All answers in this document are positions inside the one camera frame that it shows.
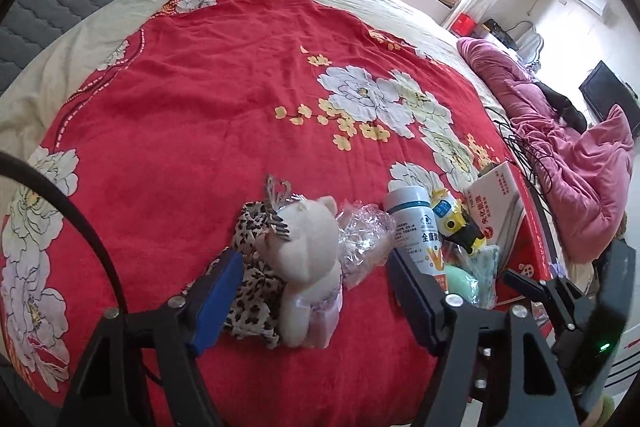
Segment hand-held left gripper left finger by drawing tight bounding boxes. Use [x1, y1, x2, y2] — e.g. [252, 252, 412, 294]
[59, 248, 246, 427]

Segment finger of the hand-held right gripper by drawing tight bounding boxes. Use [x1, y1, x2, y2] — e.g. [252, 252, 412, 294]
[502, 269, 556, 308]

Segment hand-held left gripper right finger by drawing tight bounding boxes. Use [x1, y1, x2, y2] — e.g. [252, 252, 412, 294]
[387, 249, 581, 427]

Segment leopard print cloth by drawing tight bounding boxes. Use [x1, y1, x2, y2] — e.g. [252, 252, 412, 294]
[220, 201, 286, 350]

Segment green pocket tissue pack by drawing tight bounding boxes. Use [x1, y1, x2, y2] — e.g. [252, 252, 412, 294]
[467, 244, 501, 308]

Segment plastic bag of pink masks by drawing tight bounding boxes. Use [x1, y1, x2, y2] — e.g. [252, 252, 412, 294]
[300, 203, 397, 348]

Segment yellow cartoon tissue pack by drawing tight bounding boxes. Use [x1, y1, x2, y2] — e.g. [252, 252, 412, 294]
[430, 188, 487, 255]

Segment cream bear plush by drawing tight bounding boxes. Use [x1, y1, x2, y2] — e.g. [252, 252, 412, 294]
[255, 196, 345, 349]

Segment green egg-shaped sponge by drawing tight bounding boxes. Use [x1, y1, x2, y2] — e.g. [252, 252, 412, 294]
[445, 266, 481, 303]

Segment white vitamin bottle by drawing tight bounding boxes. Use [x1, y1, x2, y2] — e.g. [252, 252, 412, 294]
[382, 186, 451, 293]

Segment silver tassel ornament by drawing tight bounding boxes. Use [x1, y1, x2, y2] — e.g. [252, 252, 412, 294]
[264, 174, 307, 242]

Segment pink duvet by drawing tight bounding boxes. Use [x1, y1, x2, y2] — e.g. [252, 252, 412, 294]
[457, 37, 636, 265]

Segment black cloth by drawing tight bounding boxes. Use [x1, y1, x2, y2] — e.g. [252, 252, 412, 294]
[537, 82, 588, 132]

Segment red floral blanket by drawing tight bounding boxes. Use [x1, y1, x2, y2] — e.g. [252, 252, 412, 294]
[0, 0, 556, 427]

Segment black television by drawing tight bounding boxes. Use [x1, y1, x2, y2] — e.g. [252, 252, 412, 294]
[579, 61, 640, 135]

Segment white chair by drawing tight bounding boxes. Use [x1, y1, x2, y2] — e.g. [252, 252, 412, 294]
[515, 24, 546, 68]

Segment black bag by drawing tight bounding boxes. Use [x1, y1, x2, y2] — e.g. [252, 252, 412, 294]
[482, 19, 518, 50]

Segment small red box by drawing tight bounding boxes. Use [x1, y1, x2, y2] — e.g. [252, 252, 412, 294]
[450, 13, 476, 38]

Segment thin black cable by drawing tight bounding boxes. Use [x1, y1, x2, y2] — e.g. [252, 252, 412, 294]
[492, 117, 556, 198]

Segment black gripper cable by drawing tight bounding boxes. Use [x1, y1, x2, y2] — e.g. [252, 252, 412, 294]
[0, 151, 128, 315]

